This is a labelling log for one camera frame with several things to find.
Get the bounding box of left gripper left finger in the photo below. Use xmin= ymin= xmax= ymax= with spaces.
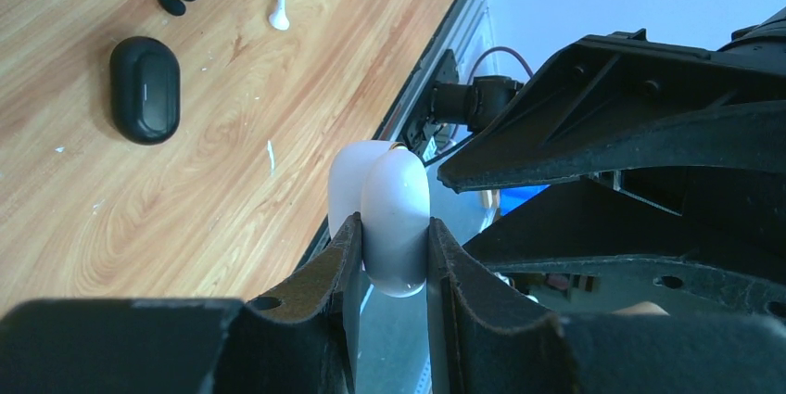
xmin=1 ymin=214 xmax=361 ymax=393

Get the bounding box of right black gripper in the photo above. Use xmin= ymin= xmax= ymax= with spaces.
xmin=437 ymin=10 xmax=785 ymax=318

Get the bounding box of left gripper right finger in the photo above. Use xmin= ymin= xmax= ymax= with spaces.
xmin=426 ymin=218 xmax=785 ymax=393

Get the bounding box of white earbud charging case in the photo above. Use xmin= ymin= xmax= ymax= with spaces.
xmin=327 ymin=140 xmax=431 ymax=298

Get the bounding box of white earbud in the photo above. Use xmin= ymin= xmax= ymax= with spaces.
xmin=268 ymin=0 xmax=290 ymax=32

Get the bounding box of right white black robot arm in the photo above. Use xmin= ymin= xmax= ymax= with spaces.
xmin=429 ymin=12 xmax=785 ymax=320

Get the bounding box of black earbud charging case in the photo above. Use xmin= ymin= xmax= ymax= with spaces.
xmin=109 ymin=36 xmax=181 ymax=145

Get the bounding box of blue bin in background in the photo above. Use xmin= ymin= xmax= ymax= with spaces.
xmin=500 ymin=184 xmax=549 ymax=216

